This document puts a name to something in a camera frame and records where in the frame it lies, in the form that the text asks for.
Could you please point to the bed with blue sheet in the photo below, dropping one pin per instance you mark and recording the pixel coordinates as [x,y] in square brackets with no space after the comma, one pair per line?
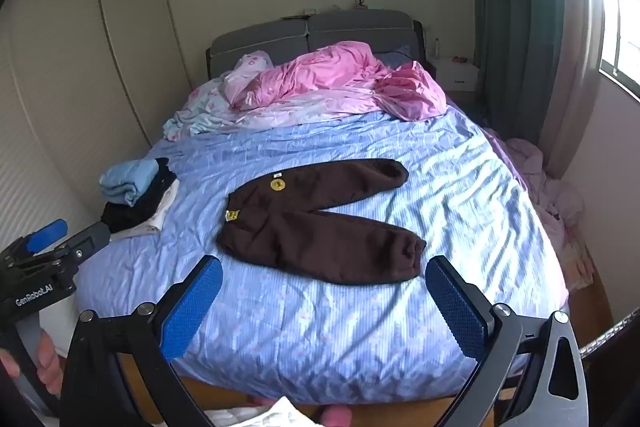
[350,332]

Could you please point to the pale pink printed pillow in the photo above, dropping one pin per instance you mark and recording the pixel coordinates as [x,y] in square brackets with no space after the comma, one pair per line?
[247,74]

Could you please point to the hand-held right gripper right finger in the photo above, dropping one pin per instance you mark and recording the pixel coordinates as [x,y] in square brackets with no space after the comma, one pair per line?
[455,312]

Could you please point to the window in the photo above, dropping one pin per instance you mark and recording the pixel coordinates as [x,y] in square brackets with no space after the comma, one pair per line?
[620,7]

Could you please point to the teal curtain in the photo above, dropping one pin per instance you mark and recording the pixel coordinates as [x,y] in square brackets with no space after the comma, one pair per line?
[510,7]

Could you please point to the cream wardrobe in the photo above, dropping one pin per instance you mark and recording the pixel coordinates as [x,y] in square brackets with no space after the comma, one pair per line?
[75,57]

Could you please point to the white nightstand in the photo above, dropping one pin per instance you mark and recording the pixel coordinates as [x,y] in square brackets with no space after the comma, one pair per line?
[457,74]

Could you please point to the pale pink cloth pile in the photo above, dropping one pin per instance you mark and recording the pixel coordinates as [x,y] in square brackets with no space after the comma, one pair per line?
[550,207]

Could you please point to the folded black cloth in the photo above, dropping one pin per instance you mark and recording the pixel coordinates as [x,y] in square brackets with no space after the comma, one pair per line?
[125,217]

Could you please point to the dark brown knitted sweater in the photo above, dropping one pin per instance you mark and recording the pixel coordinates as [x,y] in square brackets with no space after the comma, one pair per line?
[280,227]

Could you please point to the folded light blue cloth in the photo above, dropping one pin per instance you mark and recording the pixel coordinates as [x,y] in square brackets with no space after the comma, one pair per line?
[127,182]

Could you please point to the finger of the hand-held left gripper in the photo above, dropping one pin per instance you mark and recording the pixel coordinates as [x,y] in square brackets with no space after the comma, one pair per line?
[47,233]
[90,238]

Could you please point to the pink duvet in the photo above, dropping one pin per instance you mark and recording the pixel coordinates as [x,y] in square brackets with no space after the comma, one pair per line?
[320,72]

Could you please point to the grey padded headboard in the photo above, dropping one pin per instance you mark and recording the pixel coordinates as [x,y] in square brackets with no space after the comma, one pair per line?
[280,37]

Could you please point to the person's left hand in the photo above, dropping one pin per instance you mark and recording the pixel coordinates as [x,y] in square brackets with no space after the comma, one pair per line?
[50,357]

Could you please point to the folded white cloth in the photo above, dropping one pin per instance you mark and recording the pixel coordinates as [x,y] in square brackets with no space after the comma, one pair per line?
[155,222]

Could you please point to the beige curtain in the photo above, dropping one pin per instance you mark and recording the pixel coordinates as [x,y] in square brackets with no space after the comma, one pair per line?
[575,32]

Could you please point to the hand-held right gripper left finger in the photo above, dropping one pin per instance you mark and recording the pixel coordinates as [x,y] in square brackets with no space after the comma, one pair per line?
[192,307]

